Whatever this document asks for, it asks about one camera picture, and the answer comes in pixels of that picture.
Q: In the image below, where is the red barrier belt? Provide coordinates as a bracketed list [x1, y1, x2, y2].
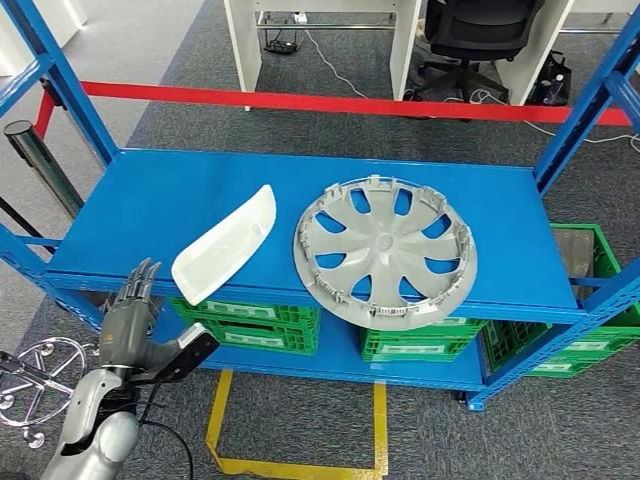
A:
[33, 89, 57, 139]
[79, 80, 632, 128]

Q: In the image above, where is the thin black rod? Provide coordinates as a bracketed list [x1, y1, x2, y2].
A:
[0, 194, 57, 255]

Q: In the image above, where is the white cable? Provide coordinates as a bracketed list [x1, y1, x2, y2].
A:
[292, 11, 374, 101]
[469, 87, 640, 156]

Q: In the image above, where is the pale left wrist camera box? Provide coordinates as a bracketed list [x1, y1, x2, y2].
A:
[174, 322, 221, 374]

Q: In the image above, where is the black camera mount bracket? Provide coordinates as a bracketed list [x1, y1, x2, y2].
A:
[127, 347, 204, 390]

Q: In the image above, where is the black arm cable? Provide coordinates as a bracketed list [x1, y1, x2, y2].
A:
[136, 390, 197, 480]

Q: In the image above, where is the black bag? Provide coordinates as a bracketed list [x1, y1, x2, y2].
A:
[528, 50, 573, 108]

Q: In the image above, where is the white plastic car part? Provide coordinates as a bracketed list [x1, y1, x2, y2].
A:
[171, 184, 278, 307]

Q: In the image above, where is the grey wheel hubcap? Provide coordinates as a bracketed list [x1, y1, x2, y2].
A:
[293, 174, 478, 332]

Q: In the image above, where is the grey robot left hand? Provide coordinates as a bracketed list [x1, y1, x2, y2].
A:
[99, 258, 182, 374]

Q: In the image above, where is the black office chair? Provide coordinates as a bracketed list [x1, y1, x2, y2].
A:
[408, 0, 547, 105]

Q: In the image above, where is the brown cardboard insert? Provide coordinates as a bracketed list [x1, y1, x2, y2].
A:
[552, 228, 596, 301]

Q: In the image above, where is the chrome barrier stanchion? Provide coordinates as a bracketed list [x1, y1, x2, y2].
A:
[4, 119, 85, 221]
[41, 78, 67, 111]

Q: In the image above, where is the blue metal shelf rack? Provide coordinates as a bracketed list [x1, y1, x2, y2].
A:
[0, 0, 640, 413]

